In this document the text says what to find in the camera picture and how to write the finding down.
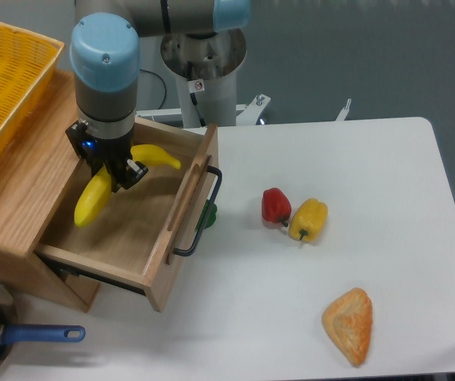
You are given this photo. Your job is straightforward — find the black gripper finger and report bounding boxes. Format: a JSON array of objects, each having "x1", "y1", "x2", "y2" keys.
[
  {"x1": 107, "y1": 160, "x2": 124, "y2": 193},
  {"x1": 119, "y1": 159, "x2": 148, "y2": 189}
]

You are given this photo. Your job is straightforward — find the red toy bell pepper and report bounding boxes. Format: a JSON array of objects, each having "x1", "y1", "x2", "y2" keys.
[{"x1": 261, "y1": 187, "x2": 291, "y2": 227}]

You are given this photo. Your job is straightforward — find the black cable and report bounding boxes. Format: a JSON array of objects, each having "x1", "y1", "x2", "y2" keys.
[{"x1": 138, "y1": 69, "x2": 168, "y2": 111}]

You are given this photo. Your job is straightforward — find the green toy bell pepper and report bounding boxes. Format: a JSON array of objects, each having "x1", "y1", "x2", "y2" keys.
[{"x1": 195, "y1": 199, "x2": 218, "y2": 231}]

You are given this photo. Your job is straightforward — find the open wooden top drawer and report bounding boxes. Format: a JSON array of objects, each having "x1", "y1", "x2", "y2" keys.
[{"x1": 35, "y1": 117, "x2": 222, "y2": 312}]

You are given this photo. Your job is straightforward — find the black metal drawer handle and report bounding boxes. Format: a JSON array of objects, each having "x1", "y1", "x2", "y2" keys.
[{"x1": 172, "y1": 164, "x2": 222, "y2": 257}]

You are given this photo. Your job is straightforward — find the toy triangular pastry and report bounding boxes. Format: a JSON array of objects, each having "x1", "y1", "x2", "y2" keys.
[{"x1": 322, "y1": 287, "x2": 373, "y2": 368}]

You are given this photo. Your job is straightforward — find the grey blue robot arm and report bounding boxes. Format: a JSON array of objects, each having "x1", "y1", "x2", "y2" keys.
[{"x1": 66, "y1": 1, "x2": 251, "y2": 192}]

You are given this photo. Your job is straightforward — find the yellow plastic basket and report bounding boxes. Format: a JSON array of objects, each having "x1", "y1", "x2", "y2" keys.
[{"x1": 0, "y1": 22, "x2": 64, "y2": 155}]

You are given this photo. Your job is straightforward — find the yellow toy bell pepper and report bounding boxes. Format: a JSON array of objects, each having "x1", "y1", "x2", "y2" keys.
[{"x1": 288, "y1": 198, "x2": 329, "y2": 243}]

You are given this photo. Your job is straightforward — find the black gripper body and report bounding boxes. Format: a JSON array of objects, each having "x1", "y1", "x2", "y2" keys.
[{"x1": 65, "y1": 121, "x2": 133, "y2": 179}]

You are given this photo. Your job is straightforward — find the white metal table frame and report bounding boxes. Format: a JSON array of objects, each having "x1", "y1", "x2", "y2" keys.
[{"x1": 135, "y1": 94, "x2": 353, "y2": 127}]

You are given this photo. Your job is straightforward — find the yellow toy banana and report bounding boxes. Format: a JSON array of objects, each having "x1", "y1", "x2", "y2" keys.
[{"x1": 74, "y1": 144, "x2": 182, "y2": 227}]

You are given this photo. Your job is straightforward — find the wooden drawer cabinet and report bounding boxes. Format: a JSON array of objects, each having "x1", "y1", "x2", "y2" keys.
[{"x1": 0, "y1": 70, "x2": 99, "y2": 312}]

